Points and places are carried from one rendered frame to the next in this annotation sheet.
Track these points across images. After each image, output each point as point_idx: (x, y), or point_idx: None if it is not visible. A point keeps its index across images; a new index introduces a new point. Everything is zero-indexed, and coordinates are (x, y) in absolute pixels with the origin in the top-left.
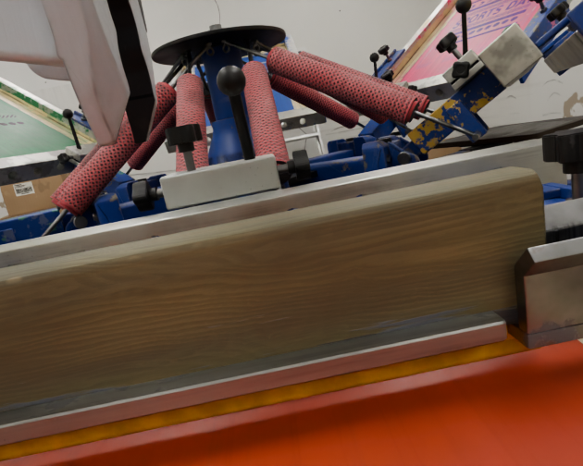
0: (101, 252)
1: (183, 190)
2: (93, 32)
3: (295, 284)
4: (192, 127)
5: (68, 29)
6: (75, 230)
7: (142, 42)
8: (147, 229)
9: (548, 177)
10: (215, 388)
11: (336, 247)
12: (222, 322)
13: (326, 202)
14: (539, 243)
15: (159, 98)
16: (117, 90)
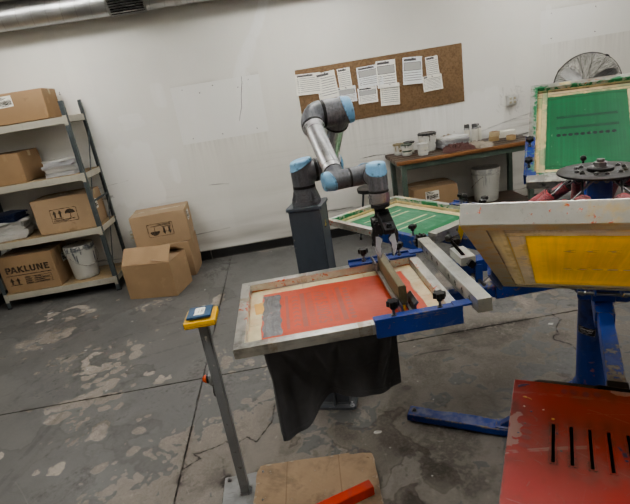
0: (387, 265)
1: (451, 253)
2: (376, 250)
3: (390, 281)
4: (455, 240)
5: (375, 249)
6: (439, 249)
7: (393, 245)
8: (436, 259)
9: (475, 306)
10: (385, 286)
11: (391, 280)
12: (388, 280)
13: (451, 276)
14: (398, 295)
15: (539, 197)
16: (379, 254)
